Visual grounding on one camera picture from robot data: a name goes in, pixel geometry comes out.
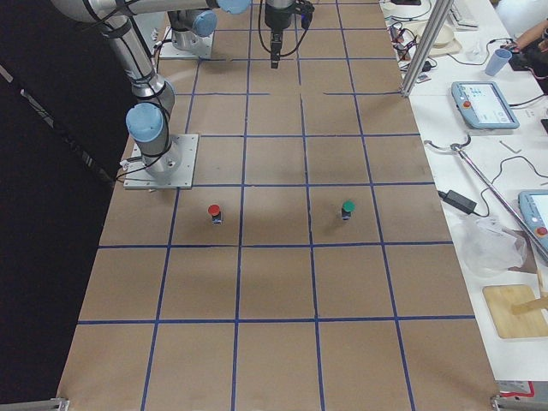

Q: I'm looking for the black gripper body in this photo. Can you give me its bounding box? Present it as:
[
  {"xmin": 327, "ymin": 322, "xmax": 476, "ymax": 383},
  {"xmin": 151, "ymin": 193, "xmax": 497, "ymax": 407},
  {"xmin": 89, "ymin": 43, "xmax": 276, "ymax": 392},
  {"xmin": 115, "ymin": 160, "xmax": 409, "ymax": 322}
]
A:
[{"xmin": 270, "ymin": 28, "xmax": 283, "ymax": 56}]

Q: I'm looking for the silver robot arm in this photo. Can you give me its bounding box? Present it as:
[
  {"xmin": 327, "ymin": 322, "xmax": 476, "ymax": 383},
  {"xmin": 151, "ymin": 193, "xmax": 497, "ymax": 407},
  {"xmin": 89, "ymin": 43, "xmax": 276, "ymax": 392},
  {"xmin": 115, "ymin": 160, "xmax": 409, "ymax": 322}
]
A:
[
  {"xmin": 53, "ymin": 1, "xmax": 250, "ymax": 179},
  {"xmin": 168, "ymin": 1, "xmax": 315, "ymax": 69}
]

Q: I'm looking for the green push button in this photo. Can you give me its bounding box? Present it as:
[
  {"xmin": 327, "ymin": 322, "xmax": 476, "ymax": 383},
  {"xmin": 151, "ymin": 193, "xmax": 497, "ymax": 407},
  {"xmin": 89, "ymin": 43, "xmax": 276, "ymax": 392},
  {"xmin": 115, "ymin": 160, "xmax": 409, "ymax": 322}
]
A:
[{"xmin": 341, "ymin": 200, "xmax": 355, "ymax": 221}]

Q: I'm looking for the wooden board stand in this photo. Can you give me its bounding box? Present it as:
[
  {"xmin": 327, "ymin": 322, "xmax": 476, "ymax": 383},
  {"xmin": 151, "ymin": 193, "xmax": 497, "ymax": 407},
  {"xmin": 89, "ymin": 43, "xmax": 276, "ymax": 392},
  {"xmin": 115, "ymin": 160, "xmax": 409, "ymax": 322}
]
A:
[{"xmin": 482, "ymin": 271, "xmax": 547, "ymax": 339}]

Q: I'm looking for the beige tray with plate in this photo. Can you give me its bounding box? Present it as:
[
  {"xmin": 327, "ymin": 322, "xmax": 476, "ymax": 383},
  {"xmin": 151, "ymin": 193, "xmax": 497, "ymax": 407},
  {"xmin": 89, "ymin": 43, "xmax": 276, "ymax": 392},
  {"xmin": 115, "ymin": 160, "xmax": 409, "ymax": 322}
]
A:
[{"xmin": 403, "ymin": 21, "xmax": 462, "ymax": 57}]

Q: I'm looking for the metal walking cane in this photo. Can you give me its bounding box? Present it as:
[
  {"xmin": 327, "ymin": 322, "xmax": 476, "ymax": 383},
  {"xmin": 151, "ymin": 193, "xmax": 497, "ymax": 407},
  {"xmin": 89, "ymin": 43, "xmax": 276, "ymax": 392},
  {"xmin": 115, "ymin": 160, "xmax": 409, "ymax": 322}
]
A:
[{"xmin": 424, "ymin": 134, "xmax": 547, "ymax": 259}]

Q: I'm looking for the teach pendant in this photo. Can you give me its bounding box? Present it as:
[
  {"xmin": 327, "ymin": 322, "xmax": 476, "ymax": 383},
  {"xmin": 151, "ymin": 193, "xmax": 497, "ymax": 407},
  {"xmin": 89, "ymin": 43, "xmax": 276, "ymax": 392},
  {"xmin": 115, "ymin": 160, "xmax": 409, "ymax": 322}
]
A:
[
  {"xmin": 450, "ymin": 81, "xmax": 520, "ymax": 130},
  {"xmin": 518, "ymin": 190, "xmax": 547, "ymax": 251}
]

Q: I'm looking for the blue plastic cup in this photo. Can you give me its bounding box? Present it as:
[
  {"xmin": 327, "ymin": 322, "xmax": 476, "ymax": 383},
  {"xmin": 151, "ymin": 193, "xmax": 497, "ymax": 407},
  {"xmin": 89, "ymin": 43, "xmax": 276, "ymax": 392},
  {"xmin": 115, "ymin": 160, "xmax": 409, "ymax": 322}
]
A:
[{"xmin": 485, "ymin": 48, "xmax": 512, "ymax": 76}]

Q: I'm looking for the black power adapter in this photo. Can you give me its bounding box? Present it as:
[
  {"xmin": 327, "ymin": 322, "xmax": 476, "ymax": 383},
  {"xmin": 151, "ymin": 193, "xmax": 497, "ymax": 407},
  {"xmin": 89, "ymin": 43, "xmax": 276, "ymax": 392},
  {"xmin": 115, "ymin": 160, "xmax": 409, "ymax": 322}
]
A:
[{"xmin": 438, "ymin": 190, "xmax": 477, "ymax": 215}]

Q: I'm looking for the clear plastic bag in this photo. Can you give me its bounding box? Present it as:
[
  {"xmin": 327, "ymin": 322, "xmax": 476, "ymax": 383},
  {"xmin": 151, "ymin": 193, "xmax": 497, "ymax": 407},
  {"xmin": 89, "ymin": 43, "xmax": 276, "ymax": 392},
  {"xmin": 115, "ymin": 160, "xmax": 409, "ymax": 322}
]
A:
[{"xmin": 455, "ymin": 217, "xmax": 527, "ymax": 277}]

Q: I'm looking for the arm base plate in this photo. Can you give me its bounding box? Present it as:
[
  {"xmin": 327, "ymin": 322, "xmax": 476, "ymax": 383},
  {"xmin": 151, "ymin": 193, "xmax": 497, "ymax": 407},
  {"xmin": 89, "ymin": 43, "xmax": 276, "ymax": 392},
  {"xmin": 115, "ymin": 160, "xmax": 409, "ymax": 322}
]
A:
[
  {"xmin": 122, "ymin": 134, "xmax": 200, "ymax": 190},
  {"xmin": 159, "ymin": 27, "xmax": 214, "ymax": 60}
]

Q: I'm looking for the aluminium frame post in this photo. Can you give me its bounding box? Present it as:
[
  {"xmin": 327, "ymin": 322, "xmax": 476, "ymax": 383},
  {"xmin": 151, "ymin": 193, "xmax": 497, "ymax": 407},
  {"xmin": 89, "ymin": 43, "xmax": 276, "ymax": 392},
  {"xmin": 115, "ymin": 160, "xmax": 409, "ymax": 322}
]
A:
[{"xmin": 401, "ymin": 0, "xmax": 453, "ymax": 98}]

